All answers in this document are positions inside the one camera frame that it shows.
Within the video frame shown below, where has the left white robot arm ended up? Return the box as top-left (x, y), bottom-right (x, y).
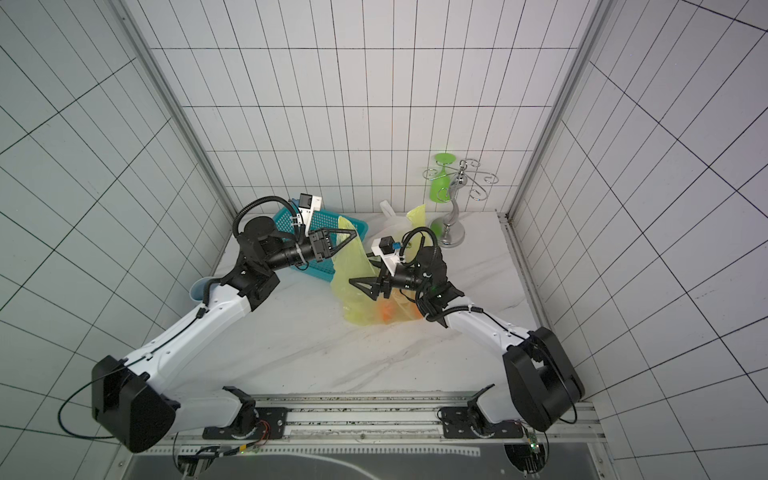
top-left (91, 216), bottom-right (357, 453)

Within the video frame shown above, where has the light blue cup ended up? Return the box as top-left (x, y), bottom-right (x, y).
top-left (188, 277), bottom-right (218, 302)

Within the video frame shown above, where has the teal plastic basket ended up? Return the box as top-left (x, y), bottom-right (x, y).
top-left (273, 208), bottom-right (369, 282)

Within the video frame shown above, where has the green plastic wine glass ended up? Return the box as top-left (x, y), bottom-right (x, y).
top-left (425, 152), bottom-right (456, 204)

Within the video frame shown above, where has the green plastic bag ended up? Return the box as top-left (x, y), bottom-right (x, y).
top-left (329, 203), bottom-right (428, 328)

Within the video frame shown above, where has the aluminium mounting rail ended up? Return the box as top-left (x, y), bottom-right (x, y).
top-left (143, 395), bottom-right (607, 458)

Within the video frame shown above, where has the white printed plastic bag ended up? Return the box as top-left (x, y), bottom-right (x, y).
top-left (363, 200), bottom-right (413, 250)

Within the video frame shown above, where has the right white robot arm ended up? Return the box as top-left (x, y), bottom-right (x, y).
top-left (348, 246), bottom-right (585, 436)

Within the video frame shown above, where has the chrome glass holder stand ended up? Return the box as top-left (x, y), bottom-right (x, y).
top-left (423, 155), bottom-right (499, 248)

